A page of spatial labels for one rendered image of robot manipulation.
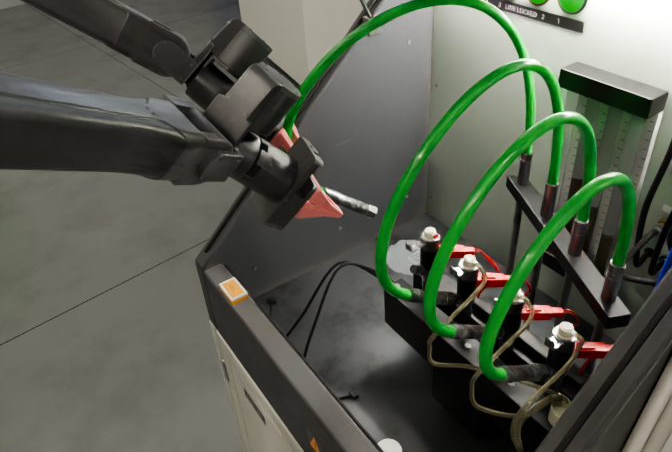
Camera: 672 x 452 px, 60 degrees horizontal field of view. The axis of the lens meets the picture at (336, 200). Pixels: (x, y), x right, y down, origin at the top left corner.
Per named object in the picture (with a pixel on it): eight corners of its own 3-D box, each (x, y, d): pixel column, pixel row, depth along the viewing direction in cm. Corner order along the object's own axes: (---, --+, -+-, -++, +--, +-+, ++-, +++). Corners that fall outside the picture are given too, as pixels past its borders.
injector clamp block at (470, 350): (384, 349, 104) (383, 285, 95) (427, 323, 108) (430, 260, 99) (540, 504, 80) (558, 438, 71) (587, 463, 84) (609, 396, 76)
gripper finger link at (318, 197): (361, 214, 73) (305, 180, 67) (325, 255, 74) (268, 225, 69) (343, 186, 78) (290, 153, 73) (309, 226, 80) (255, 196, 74)
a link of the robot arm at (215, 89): (183, 88, 84) (175, 88, 79) (214, 52, 84) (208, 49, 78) (220, 121, 85) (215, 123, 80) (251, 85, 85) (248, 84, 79)
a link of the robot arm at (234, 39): (151, 51, 83) (146, 56, 75) (204, -12, 82) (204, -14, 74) (218, 106, 87) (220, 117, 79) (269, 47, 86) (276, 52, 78)
